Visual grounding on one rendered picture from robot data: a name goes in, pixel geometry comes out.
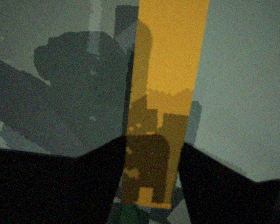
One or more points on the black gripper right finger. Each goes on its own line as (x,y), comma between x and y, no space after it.
(215,194)

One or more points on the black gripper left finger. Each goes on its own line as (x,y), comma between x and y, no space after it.
(80,189)

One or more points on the orange bar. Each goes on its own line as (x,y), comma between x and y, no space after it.
(167,49)

